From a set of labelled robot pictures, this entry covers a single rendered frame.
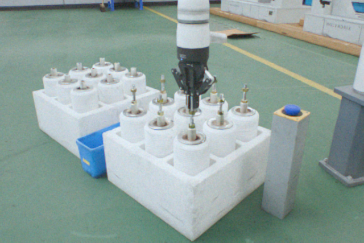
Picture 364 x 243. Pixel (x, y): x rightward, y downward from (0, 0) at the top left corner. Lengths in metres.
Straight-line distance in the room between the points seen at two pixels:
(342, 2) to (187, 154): 2.94
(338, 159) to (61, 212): 0.91
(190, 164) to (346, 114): 0.56
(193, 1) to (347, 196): 0.78
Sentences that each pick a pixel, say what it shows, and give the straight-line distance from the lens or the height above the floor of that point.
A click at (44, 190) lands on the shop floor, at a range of 1.14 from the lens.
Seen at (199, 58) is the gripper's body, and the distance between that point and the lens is 0.71.
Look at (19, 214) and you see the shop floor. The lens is 1.07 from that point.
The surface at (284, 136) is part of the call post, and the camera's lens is 0.85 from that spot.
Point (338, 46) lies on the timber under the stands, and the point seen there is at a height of 0.04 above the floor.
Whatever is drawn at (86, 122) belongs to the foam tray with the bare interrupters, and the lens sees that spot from 1.18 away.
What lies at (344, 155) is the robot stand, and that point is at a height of 0.09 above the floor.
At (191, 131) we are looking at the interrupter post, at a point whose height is 0.28.
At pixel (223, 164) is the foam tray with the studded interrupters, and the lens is 0.85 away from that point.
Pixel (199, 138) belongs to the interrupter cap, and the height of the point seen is 0.25.
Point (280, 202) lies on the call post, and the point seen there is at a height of 0.06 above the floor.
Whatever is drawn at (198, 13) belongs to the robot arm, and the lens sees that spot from 0.69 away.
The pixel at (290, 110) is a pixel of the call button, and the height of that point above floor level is 0.33.
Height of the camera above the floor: 0.64
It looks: 23 degrees down
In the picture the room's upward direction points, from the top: straight up
